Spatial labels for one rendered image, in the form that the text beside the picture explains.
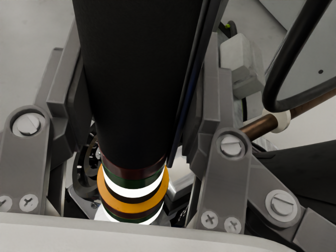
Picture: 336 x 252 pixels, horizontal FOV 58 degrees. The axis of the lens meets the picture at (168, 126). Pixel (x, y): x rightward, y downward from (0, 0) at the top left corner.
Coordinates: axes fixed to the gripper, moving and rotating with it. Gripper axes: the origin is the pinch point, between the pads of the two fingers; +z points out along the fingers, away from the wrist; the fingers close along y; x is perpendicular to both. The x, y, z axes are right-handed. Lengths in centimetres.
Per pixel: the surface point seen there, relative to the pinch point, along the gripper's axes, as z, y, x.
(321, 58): 89, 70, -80
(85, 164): 8.0, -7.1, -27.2
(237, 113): 27, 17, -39
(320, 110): 22.5, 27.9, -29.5
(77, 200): 6.2, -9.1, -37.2
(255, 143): 17.9, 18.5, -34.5
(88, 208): 5.3, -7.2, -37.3
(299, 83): 91, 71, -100
